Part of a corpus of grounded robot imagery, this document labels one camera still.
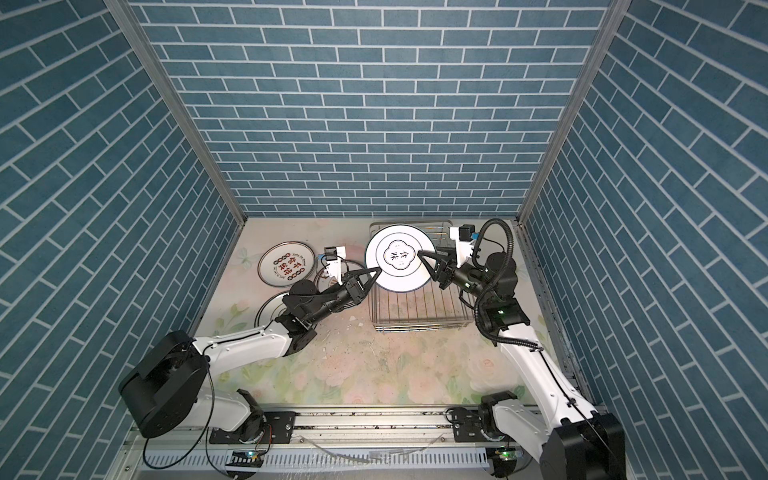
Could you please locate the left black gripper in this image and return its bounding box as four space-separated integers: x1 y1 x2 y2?
305 268 380 329

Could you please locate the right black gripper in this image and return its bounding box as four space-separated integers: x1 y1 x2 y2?
420 246 494 307

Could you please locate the large plate green rim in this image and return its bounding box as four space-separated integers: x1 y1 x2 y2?
257 241 316 287

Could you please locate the white plate green clover emblem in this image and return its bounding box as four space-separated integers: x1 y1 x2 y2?
253 291 288 327

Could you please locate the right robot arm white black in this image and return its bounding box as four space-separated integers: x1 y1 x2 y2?
417 219 627 479

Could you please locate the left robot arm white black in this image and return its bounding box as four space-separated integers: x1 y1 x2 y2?
118 267 382 443

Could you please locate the right green circuit board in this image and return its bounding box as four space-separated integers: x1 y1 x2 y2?
490 447 522 464

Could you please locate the green circuit board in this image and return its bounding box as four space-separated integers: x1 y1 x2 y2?
490 447 522 464
225 450 264 471

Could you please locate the left green circuit board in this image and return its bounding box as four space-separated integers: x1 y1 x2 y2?
225 450 264 471

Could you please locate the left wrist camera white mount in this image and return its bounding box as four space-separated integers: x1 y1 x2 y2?
321 246 347 284

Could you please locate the metal wire dish rack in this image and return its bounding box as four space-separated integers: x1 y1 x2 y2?
369 221 470 332

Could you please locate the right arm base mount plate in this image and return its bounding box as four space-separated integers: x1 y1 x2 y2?
444 407 500 443

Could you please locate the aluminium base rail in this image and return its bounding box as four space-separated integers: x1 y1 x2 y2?
122 404 619 451

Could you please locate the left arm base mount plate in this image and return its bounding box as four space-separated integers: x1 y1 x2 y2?
209 411 297 445

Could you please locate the white slotted cable duct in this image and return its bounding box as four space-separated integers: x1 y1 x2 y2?
172 447 490 473

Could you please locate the right aluminium corner post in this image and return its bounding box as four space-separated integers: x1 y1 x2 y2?
517 0 631 225

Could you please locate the aluminium corner post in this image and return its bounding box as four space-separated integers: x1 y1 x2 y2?
517 0 631 225
104 0 247 228

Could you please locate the left aluminium corner post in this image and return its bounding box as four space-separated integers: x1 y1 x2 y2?
104 0 247 228

